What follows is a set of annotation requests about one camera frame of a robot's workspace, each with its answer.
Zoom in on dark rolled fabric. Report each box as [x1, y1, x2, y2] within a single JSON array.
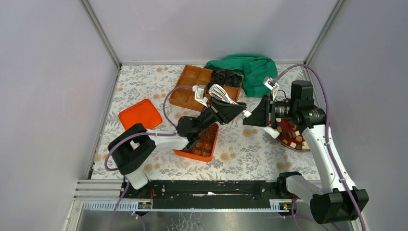
[[206, 82, 214, 96], [210, 68, 243, 88]]

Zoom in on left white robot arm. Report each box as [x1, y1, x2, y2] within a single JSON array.
[[106, 98, 247, 198]]

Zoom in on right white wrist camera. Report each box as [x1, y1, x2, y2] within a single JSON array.
[[263, 77, 280, 100]]

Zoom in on metal serving tongs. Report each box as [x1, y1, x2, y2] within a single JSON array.
[[212, 84, 252, 118]]

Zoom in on orange chocolate box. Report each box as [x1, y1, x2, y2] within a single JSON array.
[[174, 123, 219, 163]]

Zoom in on red round plate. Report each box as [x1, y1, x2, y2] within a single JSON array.
[[273, 116, 310, 152]]

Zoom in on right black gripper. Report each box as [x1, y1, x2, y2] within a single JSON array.
[[242, 94, 297, 128]]

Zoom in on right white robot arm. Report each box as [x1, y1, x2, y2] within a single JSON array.
[[243, 78, 369, 224]]

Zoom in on dark rolled fabric back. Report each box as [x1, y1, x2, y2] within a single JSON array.
[[210, 68, 243, 88]]

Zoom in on orange box lid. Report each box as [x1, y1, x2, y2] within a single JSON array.
[[118, 99, 163, 130]]

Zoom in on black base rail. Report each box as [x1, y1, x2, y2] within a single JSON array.
[[119, 180, 293, 210]]

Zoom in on floral table mat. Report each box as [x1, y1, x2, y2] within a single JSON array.
[[91, 65, 319, 180]]

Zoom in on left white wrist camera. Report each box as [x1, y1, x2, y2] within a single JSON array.
[[192, 85, 208, 107]]

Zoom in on green cloth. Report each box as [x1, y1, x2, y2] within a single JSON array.
[[204, 53, 278, 98]]

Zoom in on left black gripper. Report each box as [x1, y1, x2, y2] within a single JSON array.
[[193, 94, 244, 136]]

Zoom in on aluminium frame rail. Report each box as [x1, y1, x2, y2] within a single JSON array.
[[65, 179, 153, 231]]

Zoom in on wooden compartment organizer tray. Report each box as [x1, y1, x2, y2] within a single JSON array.
[[168, 65, 242, 112]]

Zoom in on dark rolled fabric middle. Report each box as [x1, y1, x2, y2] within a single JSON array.
[[206, 82, 214, 96]]

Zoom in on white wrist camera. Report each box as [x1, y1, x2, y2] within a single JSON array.
[[192, 85, 208, 107], [263, 77, 280, 100]]

